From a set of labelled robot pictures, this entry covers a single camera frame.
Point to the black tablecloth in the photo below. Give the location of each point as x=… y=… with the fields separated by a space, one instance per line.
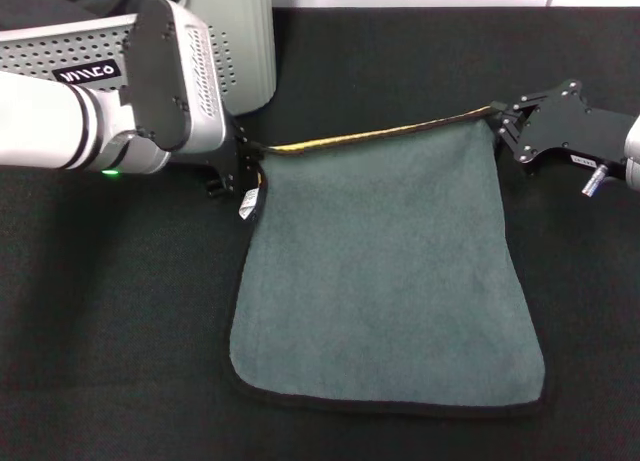
x=125 y=331

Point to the silver right wrist connector plug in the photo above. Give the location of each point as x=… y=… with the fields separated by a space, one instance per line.
x=595 y=181

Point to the grey perforated storage box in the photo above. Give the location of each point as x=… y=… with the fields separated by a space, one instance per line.
x=235 y=46

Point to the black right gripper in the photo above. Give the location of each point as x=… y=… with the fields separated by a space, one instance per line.
x=565 y=126

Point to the grey yellow black-trimmed towel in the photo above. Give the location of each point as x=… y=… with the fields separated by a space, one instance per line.
x=375 y=281

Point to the black cloth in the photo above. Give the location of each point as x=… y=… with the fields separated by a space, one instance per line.
x=50 y=6

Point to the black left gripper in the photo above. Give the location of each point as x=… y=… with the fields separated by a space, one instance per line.
x=225 y=156

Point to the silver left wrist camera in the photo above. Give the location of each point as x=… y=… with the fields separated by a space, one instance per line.
x=170 y=76

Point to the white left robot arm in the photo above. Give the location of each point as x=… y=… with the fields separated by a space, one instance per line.
x=50 y=126

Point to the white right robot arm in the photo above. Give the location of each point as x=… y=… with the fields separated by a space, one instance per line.
x=632 y=151

